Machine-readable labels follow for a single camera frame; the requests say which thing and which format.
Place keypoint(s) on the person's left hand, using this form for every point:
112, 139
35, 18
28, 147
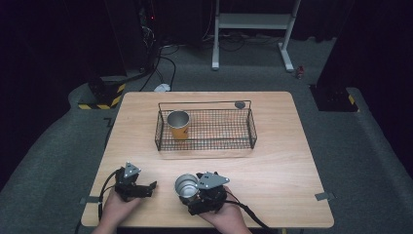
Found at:
117, 211

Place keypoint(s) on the black stand base yellow mark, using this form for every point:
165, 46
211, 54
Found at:
334, 97

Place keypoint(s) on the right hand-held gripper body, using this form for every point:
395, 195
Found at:
211, 195

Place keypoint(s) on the person's right hand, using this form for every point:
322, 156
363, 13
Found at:
227, 217

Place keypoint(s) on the black computer tower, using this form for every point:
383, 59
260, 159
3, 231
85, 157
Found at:
133, 32

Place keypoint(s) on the white metal stand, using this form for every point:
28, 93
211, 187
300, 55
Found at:
253, 21

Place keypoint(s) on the orange paper cup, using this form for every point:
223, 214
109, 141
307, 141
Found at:
179, 126

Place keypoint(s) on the white power adapter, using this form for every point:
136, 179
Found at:
162, 87

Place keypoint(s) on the round grey basket tag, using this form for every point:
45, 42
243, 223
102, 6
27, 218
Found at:
240, 104

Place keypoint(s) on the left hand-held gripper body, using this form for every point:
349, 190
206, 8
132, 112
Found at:
130, 187

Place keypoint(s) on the grey tape strip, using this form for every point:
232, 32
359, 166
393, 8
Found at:
89, 200
324, 196

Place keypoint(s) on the black yellow striped stand base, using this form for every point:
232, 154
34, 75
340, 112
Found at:
108, 96

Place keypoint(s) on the silver metal cup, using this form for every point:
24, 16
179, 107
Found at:
185, 186

